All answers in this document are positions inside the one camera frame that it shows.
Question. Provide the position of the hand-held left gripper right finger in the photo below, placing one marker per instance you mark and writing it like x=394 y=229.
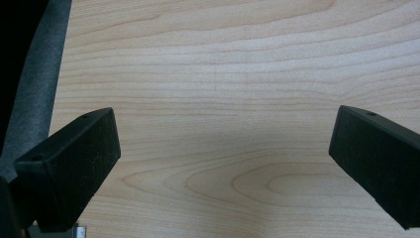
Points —
x=379 y=158

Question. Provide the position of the grey foam table edge strip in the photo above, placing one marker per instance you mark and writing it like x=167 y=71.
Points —
x=38 y=72

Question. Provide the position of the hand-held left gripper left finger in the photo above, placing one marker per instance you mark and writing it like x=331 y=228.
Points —
x=69 y=172

